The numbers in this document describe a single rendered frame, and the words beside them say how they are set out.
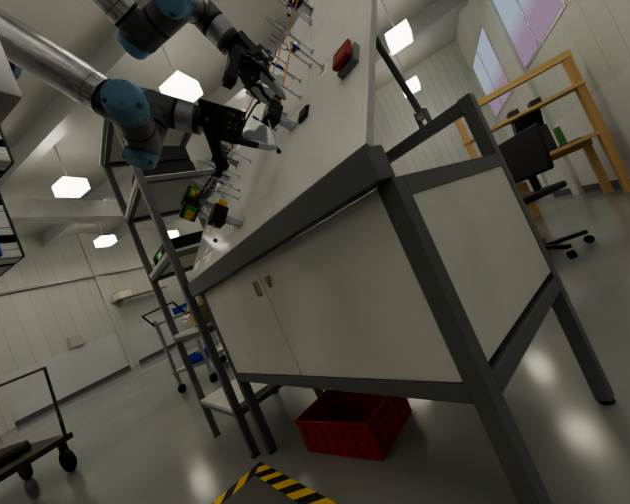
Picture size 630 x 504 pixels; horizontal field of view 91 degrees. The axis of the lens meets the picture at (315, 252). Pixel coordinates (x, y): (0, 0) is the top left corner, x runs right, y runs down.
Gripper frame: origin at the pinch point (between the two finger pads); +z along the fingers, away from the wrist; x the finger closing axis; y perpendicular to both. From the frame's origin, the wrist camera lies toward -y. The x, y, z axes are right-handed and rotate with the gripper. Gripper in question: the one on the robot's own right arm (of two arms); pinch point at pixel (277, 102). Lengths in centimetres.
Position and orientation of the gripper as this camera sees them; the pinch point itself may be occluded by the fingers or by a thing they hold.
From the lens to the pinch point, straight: 99.2
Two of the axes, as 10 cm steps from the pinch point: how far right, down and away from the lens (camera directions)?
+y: 4.6, -7.1, 5.4
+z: 7.0, 6.6, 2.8
